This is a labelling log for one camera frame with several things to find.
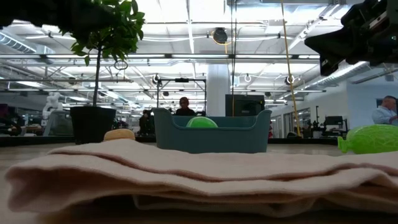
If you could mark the right gripper large black finger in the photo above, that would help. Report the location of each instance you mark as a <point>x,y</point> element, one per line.
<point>337,43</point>

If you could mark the right gripper small black finger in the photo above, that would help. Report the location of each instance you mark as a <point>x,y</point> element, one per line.
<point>329,67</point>

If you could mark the textured green toy cabbage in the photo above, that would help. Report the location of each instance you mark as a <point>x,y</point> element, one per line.
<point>373,139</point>

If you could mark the smooth green toy produce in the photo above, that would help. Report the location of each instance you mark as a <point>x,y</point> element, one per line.
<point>201,122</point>

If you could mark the tan toy potato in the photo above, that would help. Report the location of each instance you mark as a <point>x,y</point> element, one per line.
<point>119,134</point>

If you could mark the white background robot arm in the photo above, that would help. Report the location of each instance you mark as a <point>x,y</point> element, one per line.
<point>52,102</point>

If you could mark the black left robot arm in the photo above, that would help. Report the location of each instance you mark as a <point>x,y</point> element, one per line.
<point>37,11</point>

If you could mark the black background monitor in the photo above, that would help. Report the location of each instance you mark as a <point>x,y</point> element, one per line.
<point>333,120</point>

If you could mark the person in light blue shirt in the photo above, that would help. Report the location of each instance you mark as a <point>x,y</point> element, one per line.
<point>385,113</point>

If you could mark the black cabinet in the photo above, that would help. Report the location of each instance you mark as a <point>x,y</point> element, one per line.
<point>245,105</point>

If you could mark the white round column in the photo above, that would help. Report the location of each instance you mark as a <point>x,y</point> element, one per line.
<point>217,90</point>

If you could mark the beige folded cloth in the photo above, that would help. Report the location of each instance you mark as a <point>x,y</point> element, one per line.
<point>186,180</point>

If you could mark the potted green tree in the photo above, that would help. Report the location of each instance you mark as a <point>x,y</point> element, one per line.
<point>105,40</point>

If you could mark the black table edge frame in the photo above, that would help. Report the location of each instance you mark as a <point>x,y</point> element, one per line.
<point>304,140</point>

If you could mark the black metal frame rig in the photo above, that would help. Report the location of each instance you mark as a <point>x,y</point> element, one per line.
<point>182,80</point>

